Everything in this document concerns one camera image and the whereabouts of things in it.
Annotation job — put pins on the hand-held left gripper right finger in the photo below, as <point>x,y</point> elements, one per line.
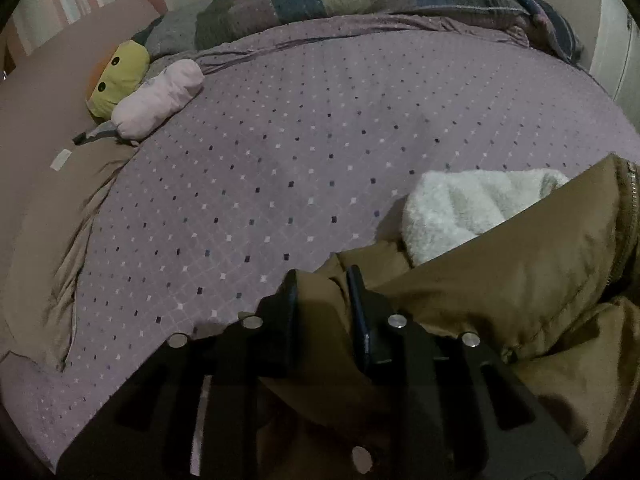
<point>357,310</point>

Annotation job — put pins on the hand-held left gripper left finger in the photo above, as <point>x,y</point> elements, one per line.
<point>285,310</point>

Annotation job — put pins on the olive jacket with fleece collar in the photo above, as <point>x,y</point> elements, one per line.
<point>525,280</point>

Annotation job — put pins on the pink rolled cushion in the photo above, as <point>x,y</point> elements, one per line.
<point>155,97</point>

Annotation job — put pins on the tan pillow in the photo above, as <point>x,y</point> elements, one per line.
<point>45,240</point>

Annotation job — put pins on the white fabric tag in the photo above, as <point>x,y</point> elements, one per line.
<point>61,159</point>

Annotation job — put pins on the yellow plush toy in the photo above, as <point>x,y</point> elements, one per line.
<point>122,80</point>

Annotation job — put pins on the patchwork quilt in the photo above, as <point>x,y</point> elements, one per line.
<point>325,2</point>

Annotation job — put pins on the large mauve pillow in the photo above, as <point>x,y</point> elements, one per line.
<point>45,85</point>

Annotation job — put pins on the white wardrobe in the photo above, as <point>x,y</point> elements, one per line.
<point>617,45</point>

